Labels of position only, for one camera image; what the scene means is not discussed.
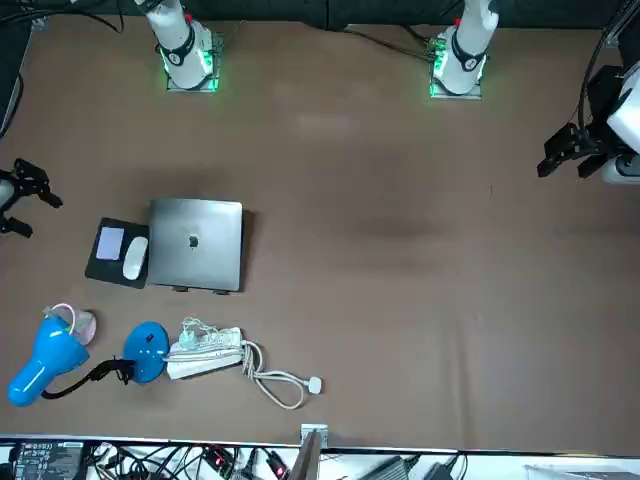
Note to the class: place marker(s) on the white power strip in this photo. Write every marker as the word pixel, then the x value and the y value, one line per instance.
pixel 205 357

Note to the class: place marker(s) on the grey power adapter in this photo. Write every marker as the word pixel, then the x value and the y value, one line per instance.
pixel 387 470

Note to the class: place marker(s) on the grey laptop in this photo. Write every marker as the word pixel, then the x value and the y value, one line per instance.
pixel 200 260

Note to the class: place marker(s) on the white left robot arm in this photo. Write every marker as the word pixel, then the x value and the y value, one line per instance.
pixel 467 50

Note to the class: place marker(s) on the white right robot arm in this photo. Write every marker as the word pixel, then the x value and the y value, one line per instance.
pixel 177 50

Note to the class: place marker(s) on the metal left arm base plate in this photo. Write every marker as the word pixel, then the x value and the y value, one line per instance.
pixel 435 92

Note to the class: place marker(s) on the black mouse pad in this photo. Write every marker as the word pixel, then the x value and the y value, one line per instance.
pixel 107 272

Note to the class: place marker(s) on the blue desk lamp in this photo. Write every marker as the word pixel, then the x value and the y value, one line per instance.
pixel 50 360

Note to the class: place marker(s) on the aluminium frame post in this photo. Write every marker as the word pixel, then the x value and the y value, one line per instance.
pixel 310 455
pixel 618 25

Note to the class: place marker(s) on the large black power adapter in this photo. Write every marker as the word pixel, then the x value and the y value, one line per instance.
pixel 45 460

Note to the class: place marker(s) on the pink mesh pen cup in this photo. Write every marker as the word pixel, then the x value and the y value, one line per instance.
pixel 86 327

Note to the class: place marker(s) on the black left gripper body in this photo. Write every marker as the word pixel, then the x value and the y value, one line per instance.
pixel 600 100

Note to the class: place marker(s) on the white computer mouse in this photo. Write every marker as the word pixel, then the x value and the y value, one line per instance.
pixel 135 257

